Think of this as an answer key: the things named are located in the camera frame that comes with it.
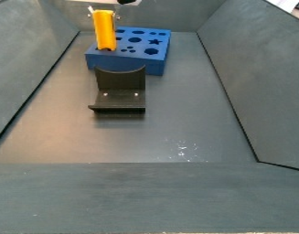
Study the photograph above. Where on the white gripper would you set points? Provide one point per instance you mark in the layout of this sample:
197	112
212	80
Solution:
118	4

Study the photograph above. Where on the yellow arch block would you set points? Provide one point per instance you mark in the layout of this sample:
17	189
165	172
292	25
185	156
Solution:
105	29

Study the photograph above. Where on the blue foam shape board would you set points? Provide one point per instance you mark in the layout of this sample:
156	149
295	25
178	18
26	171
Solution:
142	48

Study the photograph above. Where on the black arch fixture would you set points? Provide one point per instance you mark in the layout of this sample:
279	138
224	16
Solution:
121	91

